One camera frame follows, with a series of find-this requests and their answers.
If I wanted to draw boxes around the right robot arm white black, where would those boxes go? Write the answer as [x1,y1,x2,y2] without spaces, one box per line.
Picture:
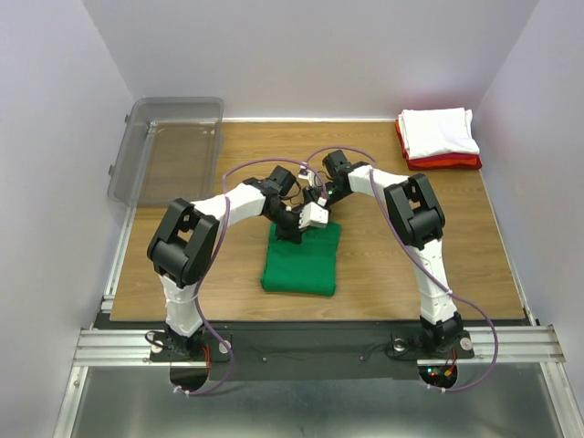
[322,150,472,356]

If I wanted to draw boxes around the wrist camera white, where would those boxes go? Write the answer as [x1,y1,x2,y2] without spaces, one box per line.
[297,162,322,188]
[298,202,329,229]

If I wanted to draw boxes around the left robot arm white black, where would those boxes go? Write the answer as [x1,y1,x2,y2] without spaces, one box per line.
[147,165,302,360]

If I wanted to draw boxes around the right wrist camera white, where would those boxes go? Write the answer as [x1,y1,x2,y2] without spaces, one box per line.
[297,162,322,188]

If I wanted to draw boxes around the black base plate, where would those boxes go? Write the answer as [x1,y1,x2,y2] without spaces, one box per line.
[144,320,475,389]

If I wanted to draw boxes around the white folded t-shirt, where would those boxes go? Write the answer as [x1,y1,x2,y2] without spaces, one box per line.
[398,108,480,160]

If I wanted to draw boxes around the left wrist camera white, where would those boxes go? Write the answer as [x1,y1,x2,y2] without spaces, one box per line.
[298,202,329,229]

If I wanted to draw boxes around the aluminium rail frame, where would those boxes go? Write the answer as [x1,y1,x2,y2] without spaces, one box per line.
[55,171,579,437]

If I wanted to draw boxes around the red folded t-shirt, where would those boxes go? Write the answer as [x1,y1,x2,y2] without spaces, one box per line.
[394,122,484,172]

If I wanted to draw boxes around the green t-shirt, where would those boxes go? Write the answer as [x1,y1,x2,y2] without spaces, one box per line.
[260,222,341,297]

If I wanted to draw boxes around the clear plastic storage bin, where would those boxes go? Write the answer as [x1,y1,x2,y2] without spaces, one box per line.
[108,97,224,206]

